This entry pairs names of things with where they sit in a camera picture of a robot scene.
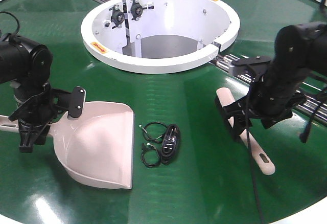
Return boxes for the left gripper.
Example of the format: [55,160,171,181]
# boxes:
[9,80,73,153]

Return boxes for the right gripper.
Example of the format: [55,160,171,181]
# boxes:
[223,91,307,141]

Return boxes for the pink hand brush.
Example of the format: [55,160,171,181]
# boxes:
[216,87,275,175]

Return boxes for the pink plastic dustpan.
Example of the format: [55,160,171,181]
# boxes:
[0,101,135,190]

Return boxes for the black USB cable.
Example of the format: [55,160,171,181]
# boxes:
[160,124,181,165]

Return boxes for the thin black wire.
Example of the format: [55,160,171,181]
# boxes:
[140,143,162,168]
[139,121,169,143]

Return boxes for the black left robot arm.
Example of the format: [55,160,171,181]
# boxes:
[1,33,72,153]

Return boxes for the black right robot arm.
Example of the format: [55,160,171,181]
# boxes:
[223,21,326,135]

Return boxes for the steel rollers right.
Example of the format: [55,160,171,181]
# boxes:
[210,54,326,126]

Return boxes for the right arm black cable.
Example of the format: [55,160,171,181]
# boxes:
[244,75,266,224]

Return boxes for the white inner conveyor ring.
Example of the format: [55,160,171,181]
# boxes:
[81,0,241,75]

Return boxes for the left black bearing mount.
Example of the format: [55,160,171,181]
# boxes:
[110,5,125,28]

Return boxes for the black bearing mount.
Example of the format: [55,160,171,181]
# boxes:
[110,5,125,28]
[129,0,154,21]

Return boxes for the right black bearing mount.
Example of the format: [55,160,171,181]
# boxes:
[129,0,154,21]

